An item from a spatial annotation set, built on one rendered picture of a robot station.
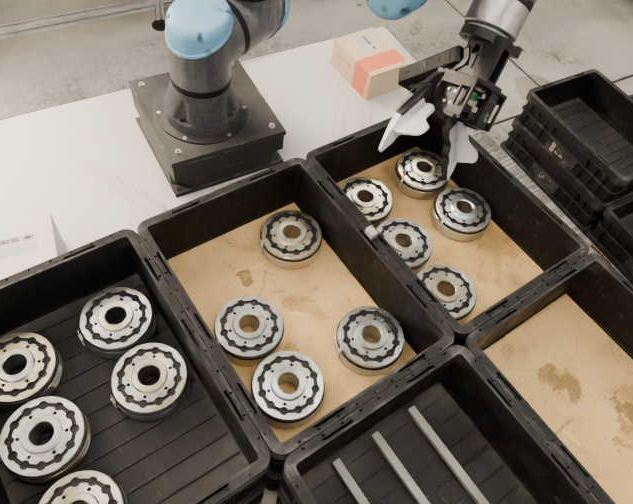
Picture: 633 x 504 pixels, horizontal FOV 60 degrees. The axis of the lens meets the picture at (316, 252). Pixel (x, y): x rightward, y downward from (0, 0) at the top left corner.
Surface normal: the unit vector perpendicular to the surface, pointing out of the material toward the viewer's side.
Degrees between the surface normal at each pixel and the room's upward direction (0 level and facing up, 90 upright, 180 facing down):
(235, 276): 0
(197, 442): 0
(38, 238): 0
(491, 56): 57
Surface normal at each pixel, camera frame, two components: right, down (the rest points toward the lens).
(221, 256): 0.11, -0.56
